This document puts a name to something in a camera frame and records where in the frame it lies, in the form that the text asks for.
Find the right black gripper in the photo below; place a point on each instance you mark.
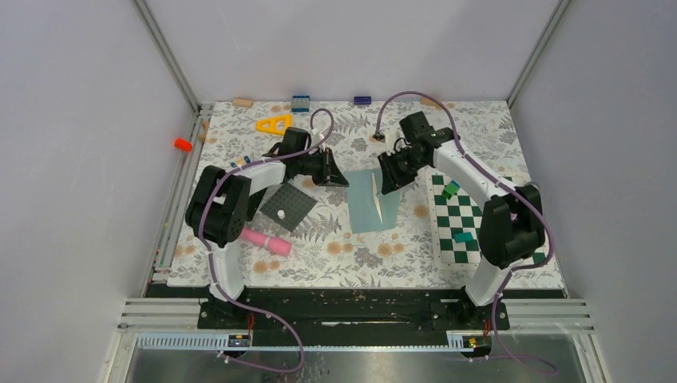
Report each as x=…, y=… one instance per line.
x=391, y=179

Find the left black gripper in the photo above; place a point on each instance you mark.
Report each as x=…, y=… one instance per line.
x=330, y=174

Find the light blue envelope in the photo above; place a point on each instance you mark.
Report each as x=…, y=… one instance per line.
x=362, y=212

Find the beige letter paper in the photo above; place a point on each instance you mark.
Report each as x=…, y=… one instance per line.
x=376, y=197

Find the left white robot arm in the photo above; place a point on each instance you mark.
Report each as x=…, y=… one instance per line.
x=223, y=202

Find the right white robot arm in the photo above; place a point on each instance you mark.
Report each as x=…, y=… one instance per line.
x=511, y=228

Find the grey lego baseplate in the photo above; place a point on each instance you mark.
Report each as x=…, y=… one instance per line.
x=296, y=204

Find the blue green lego block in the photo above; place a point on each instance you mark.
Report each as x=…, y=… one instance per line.
x=450, y=190

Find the floral table mat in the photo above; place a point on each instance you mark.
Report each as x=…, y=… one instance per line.
x=325, y=252

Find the yellow triangle toy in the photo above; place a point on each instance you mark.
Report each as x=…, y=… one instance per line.
x=276, y=125

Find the green white chessboard mat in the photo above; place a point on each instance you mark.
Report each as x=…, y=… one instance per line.
x=449, y=217

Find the blue lego brick stack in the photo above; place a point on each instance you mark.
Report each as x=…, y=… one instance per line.
x=300, y=103

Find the dark purple lego brick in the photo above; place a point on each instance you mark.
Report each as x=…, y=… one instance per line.
x=362, y=100

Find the right wooden cylinder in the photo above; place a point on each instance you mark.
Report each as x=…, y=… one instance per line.
x=432, y=103

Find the wooden cylinder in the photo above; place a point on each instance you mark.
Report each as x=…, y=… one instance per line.
x=432, y=103
x=242, y=103

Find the teal small block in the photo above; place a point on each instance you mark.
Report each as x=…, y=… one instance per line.
x=463, y=237

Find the wooden toy car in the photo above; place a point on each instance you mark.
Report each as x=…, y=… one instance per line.
x=240, y=162

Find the left wooden cylinder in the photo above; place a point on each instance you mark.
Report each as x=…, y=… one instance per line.
x=242, y=103

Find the orange red cap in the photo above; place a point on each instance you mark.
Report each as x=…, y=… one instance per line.
x=183, y=145

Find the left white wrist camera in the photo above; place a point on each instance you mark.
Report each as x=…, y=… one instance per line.
x=318, y=136

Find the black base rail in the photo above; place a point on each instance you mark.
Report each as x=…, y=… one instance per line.
x=357, y=317

